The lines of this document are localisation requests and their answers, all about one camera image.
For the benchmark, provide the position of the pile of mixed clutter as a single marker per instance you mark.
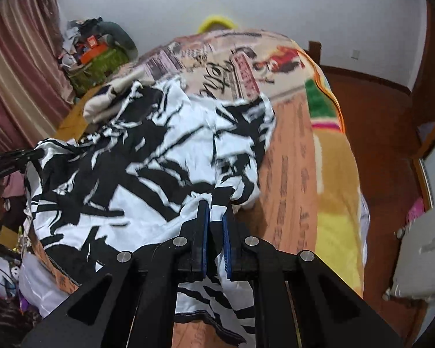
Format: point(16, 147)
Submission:
point(76, 32)

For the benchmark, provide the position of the orange box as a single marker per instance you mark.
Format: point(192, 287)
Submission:
point(92, 52)

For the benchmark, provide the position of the pink striped curtain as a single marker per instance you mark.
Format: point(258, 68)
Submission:
point(18, 61)

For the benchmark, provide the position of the printed blanket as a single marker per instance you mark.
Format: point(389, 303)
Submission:
point(293, 152)

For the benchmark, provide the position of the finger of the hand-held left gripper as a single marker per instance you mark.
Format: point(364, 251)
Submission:
point(14, 161)

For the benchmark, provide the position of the cream fleece cloth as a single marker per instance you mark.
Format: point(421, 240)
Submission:
point(101, 105)

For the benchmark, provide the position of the grey plush pillow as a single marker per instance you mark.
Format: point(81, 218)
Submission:
point(121, 36)

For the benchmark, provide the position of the white wall socket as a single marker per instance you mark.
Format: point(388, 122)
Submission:
point(355, 54)

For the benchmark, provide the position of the yellow hoop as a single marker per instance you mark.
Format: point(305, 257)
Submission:
point(217, 21)

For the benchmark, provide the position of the white pillow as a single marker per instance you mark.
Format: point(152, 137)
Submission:
point(417, 264)

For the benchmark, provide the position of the pink cloth item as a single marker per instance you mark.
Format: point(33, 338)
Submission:
point(416, 210)

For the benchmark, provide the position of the green bag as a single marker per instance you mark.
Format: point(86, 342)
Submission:
point(98, 69)

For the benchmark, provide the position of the white bed sheet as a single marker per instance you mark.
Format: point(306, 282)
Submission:
point(47, 290)

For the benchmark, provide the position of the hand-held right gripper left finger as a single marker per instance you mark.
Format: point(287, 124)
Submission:
point(204, 246)

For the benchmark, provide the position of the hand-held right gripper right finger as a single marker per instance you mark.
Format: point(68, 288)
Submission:
point(227, 250)

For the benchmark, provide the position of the yellow paw print mat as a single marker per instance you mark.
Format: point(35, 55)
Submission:
point(74, 119)

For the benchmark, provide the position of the wooden bed post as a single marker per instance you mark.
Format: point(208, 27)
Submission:
point(314, 52)

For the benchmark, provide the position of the black and white patterned garment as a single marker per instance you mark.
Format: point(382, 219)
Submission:
point(148, 159)

